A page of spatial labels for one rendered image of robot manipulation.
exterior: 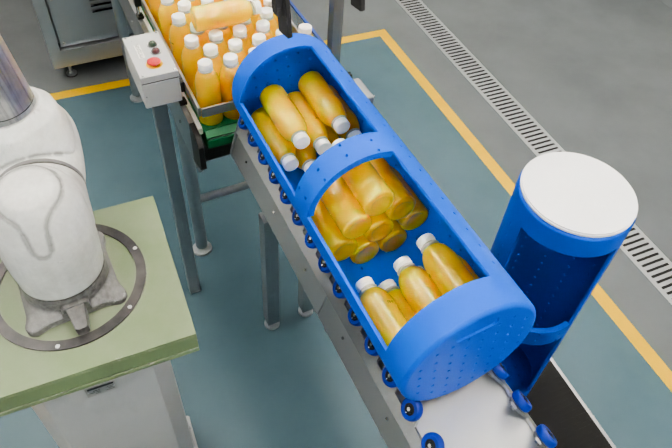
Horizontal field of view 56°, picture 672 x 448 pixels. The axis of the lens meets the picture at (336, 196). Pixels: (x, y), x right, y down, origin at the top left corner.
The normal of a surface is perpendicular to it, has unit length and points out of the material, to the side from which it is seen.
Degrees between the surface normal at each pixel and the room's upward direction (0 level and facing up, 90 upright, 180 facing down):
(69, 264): 90
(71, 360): 1
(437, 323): 33
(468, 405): 0
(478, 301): 2
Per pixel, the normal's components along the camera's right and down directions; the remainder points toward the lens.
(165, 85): 0.44, 0.68
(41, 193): 0.03, -0.60
